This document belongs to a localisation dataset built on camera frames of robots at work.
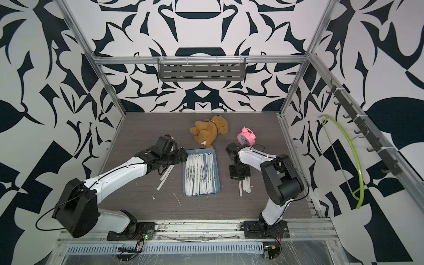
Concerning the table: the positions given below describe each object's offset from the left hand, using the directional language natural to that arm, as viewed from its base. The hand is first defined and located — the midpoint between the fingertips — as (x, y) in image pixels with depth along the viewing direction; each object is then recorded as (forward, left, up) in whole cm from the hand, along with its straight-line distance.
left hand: (181, 153), depth 87 cm
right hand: (-8, -30, -12) cm, 33 cm away
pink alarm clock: (+10, -36, -1) cm, 37 cm away
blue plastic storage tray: (-9, -10, -10) cm, 16 cm away
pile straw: (-14, -33, -11) cm, 38 cm away
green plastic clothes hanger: (+7, -69, +18) cm, 71 cm away
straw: (-8, +9, -11) cm, 16 cm away
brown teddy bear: (+14, -13, 0) cm, 19 cm away
